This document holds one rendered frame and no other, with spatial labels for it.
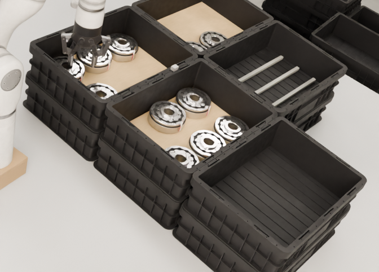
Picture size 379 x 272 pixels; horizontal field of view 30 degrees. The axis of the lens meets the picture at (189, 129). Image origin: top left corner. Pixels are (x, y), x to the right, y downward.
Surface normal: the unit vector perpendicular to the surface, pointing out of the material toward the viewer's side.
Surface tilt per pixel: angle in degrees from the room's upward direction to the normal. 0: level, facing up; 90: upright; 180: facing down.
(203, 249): 90
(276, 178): 0
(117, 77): 0
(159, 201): 90
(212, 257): 90
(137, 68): 0
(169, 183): 90
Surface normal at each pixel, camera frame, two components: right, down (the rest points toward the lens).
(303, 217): 0.25, -0.73
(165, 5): 0.73, 0.58
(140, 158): -0.63, 0.38
